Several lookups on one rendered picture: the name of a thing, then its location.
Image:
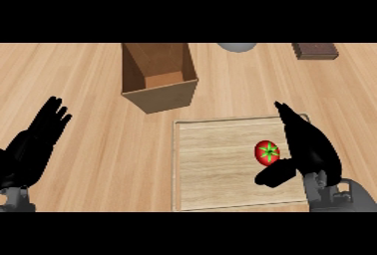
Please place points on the dark brown block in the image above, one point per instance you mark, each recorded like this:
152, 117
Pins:
315, 50

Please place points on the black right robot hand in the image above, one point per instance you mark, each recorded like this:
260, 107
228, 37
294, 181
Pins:
307, 146

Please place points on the pale wooden tray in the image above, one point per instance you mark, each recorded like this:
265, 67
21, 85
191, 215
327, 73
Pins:
231, 166

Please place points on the grey round object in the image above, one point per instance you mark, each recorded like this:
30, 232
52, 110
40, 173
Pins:
237, 46

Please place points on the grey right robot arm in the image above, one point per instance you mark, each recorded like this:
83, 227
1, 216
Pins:
339, 196

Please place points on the red tomato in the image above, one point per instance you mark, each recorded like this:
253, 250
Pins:
266, 152

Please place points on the brown cardboard box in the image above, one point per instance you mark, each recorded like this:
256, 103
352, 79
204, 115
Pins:
160, 78

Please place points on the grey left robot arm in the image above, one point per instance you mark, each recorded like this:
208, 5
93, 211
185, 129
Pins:
15, 199

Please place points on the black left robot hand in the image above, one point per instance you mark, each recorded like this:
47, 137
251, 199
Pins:
30, 151

